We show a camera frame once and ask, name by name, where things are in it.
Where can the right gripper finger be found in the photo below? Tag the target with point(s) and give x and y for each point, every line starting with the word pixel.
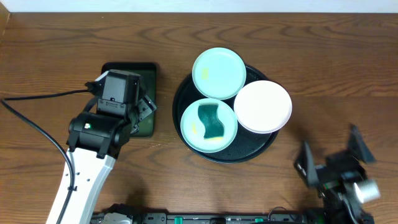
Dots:
pixel 357 146
pixel 304 165

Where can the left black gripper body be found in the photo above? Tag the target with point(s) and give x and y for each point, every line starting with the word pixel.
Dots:
pixel 144 109

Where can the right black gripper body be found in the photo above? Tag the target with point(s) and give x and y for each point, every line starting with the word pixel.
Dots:
pixel 333 165

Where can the green yellow sponge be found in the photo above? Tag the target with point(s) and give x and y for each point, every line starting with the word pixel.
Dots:
pixel 208 116

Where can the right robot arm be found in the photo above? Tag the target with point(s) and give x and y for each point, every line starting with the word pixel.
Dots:
pixel 340 205

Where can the black rectangular tray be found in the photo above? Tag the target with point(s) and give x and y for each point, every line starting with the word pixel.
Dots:
pixel 148 71

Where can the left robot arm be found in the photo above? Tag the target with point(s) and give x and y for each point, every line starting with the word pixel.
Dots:
pixel 94 143

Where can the white plate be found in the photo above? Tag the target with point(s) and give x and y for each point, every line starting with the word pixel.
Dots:
pixel 263 106

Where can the black round tray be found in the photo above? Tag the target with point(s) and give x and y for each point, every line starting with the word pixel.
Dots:
pixel 245 146

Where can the mint plate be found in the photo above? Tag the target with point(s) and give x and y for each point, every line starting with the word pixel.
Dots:
pixel 219 73
pixel 193 130

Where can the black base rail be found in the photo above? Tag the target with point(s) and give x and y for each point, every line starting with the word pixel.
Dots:
pixel 121 213

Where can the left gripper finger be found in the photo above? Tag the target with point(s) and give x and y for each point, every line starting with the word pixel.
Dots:
pixel 145 107
pixel 135 119

